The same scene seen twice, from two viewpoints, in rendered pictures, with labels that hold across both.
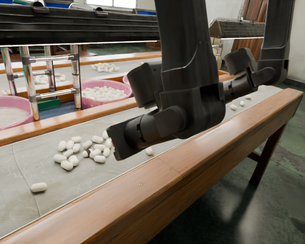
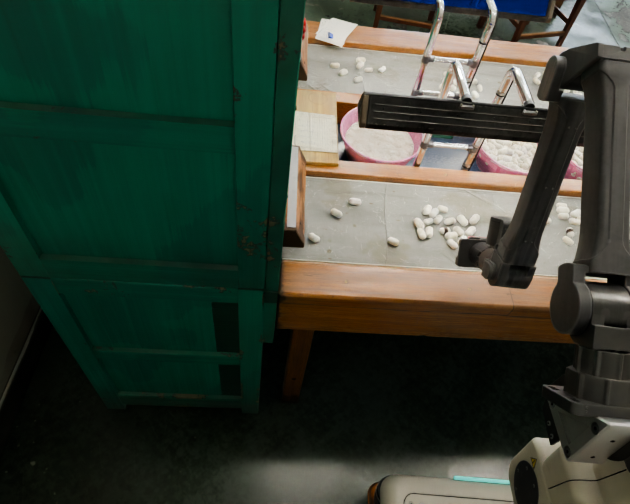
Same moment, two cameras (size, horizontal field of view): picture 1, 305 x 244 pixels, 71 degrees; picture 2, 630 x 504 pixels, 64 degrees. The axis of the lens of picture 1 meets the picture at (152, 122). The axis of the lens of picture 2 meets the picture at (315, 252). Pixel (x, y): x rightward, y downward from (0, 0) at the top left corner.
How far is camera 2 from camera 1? 0.82 m
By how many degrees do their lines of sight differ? 38
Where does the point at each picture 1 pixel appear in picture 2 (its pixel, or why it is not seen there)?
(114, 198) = (441, 286)
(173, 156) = not seen: hidden behind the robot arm
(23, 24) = (446, 118)
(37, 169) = (397, 222)
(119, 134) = (466, 248)
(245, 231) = not seen: hidden behind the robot
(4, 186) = (370, 224)
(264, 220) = not seen: outside the picture
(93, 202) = (425, 278)
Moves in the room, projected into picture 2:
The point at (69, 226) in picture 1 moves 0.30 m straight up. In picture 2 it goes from (401, 284) to (438, 205)
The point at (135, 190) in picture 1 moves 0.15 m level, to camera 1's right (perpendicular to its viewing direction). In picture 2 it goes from (461, 291) to (510, 333)
